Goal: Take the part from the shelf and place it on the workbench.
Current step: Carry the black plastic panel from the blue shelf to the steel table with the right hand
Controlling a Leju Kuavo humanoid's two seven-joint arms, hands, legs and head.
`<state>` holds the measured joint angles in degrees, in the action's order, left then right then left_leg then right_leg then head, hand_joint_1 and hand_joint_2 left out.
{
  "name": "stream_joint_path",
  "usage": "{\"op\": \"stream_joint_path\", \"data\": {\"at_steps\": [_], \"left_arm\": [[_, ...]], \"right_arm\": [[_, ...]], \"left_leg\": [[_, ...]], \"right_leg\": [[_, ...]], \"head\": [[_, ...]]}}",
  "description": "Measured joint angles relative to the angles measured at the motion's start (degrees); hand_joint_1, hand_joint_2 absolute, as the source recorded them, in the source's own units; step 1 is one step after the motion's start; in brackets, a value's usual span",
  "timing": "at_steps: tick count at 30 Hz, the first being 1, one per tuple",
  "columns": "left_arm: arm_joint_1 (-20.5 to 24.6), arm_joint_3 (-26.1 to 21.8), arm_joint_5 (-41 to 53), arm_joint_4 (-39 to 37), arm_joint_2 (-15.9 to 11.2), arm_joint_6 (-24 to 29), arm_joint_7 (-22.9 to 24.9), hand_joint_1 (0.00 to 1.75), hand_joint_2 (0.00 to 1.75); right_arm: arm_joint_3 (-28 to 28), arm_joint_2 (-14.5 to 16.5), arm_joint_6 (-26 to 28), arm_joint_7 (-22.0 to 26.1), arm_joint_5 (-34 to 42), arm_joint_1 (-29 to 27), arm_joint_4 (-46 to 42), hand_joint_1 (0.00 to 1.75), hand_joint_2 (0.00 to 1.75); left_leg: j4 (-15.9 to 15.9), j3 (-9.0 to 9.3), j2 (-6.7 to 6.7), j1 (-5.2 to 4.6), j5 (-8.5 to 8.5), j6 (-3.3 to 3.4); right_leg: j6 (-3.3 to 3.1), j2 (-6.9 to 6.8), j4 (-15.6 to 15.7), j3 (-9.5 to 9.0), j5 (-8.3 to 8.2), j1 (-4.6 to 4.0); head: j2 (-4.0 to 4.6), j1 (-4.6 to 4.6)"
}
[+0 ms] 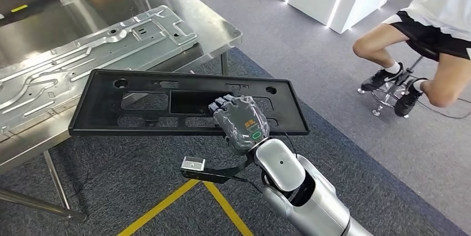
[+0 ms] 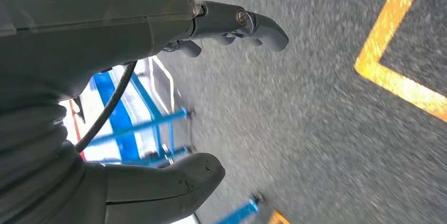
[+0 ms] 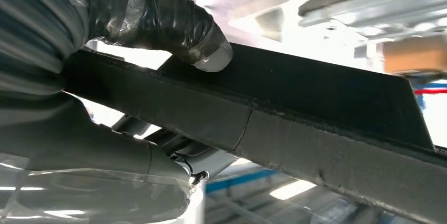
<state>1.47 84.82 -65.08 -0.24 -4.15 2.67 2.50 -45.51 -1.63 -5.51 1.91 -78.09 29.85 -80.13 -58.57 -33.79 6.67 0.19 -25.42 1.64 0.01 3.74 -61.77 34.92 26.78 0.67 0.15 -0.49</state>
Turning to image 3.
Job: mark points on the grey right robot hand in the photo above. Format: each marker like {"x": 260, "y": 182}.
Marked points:
{"x": 87, "y": 166}

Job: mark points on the stainless steel workbench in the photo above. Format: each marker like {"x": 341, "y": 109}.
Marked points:
{"x": 366, "y": 2}

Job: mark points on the cardboard box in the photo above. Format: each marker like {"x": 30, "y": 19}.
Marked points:
{"x": 415, "y": 54}

